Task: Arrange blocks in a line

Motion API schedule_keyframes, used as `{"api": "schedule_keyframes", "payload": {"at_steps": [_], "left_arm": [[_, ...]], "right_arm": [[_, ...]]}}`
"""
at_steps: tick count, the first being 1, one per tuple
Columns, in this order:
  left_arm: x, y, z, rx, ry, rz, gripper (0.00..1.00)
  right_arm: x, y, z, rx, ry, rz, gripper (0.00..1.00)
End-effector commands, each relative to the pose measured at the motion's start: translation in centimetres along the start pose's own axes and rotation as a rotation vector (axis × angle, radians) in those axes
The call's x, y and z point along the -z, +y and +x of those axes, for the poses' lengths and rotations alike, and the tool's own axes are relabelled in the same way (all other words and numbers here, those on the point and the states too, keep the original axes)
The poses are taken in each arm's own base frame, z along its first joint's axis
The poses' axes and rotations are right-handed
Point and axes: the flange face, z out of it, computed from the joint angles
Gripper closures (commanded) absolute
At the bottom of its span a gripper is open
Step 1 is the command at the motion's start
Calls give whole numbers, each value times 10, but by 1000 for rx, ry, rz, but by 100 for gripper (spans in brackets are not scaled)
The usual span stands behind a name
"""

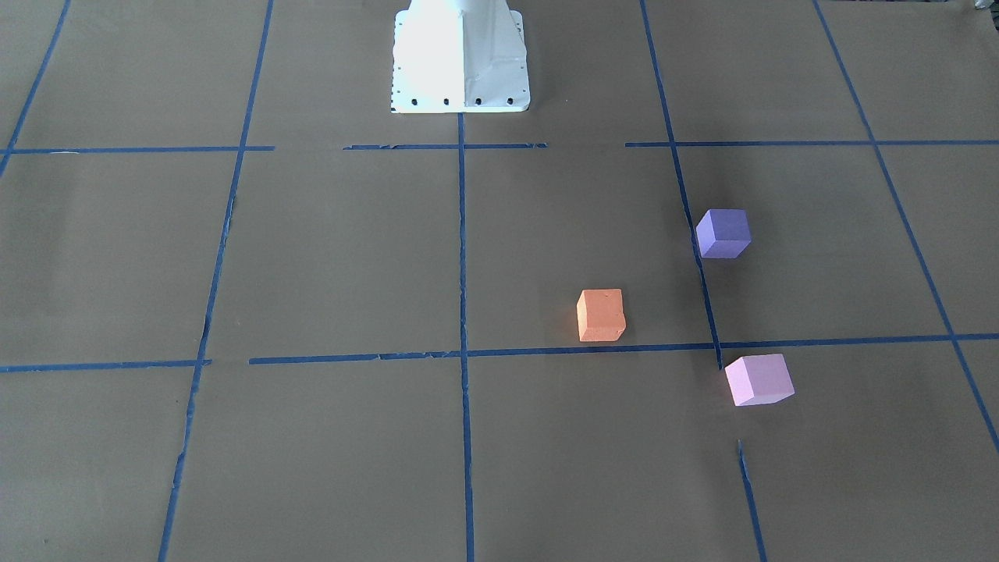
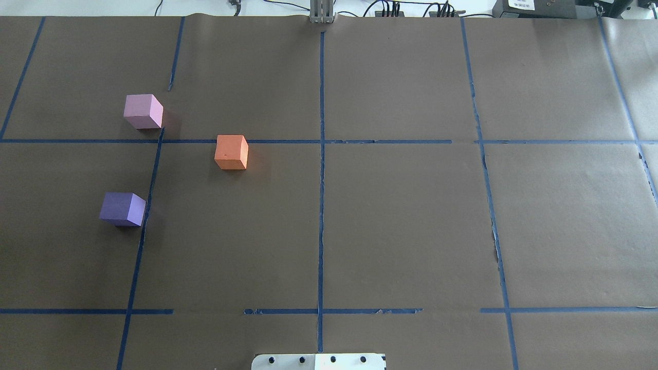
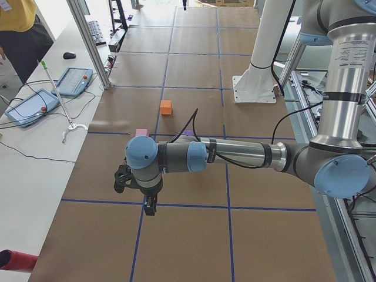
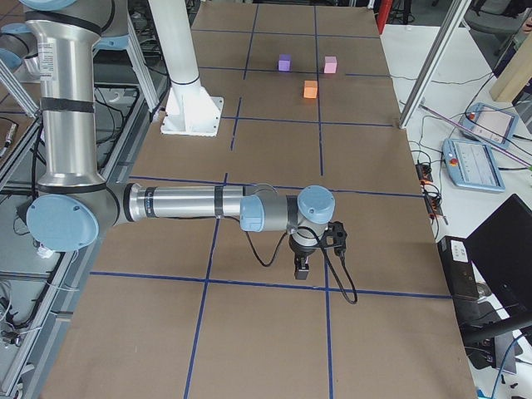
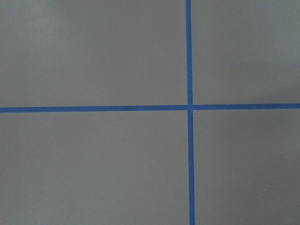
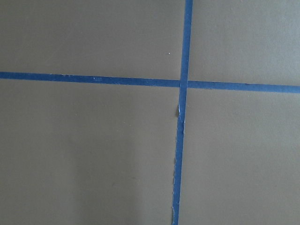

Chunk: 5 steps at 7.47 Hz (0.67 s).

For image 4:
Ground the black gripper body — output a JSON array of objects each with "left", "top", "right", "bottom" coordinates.
[{"left": 288, "top": 230, "right": 321, "bottom": 267}]

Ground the orange foam block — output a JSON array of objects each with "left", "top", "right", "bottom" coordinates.
[{"left": 303, "top": 80, "right": 318, "bottom": 99}]

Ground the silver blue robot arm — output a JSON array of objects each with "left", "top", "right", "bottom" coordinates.
[{"left": 23, "top": 1, "right": 346, "bottom": 280}]

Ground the brown paper table cover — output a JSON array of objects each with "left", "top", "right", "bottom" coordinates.
[{"left": 41, "top": 2, "right": 475, "bottom": 398}]

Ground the black computer box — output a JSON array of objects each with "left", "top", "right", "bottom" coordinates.
[{"left": 437, "top": 236, "right": 479, "bottom": 301}]

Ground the pink foam block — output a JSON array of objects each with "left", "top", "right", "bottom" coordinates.
[{"left": 323, "top": 56, "right": 337, "bottom": 74}]

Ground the purple foam block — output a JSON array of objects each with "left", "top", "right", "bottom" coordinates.
[{"left": 278, "top": 54, "right": 291, "bottom": 71}]

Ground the near blue teach pendant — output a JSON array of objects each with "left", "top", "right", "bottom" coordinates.
[{"left": 441, "top": 139, "right": 505, "bottom": 193}]

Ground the blue teach pendant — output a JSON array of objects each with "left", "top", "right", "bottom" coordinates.
[
  {"left": 441, "top": 139, "right": 505, "bottom": 193},
  {"left": 460, "top": 102, "right": 519, "bottom": 150}
]

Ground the black monitor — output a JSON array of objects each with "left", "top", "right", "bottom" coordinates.
[{"left": 464, "top": 194, "right": 531, "bottom": 343}]

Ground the far blue teach pendant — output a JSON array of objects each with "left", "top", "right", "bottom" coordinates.
[{"left": 460, "top": 102, "right": 519, "bottom": 150}]

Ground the grabber reacher stick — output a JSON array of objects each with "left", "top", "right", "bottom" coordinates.
[{"left": 421, "top": 102, "right": 532, "bottom": 170}]

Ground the wooden board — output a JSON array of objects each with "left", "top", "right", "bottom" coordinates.
[{"left": 490, "top": 18, "right": 531, "bottom": 102}]

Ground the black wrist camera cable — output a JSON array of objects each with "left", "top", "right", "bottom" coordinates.
[{"left": 244, "top": 226, "right": 358, "bottom": 305}]

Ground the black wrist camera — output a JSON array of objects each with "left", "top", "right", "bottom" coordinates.
[{"left": 323, "top": 221, "right": 347, "bottom": 257}]

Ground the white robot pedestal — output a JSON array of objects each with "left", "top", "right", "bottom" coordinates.
[{"left": 149, "top": 0, "right": 224, "bottom": 137}]

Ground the aluminium side frame rail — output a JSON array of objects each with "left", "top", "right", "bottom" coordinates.
[{"left": 1, "top": 28, "right": 164, "bottom": 398}]

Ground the aluminium frame post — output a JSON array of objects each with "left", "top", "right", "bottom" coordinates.
[{"left": 399, "top": 0, "right": 470, "bottom": 129}]

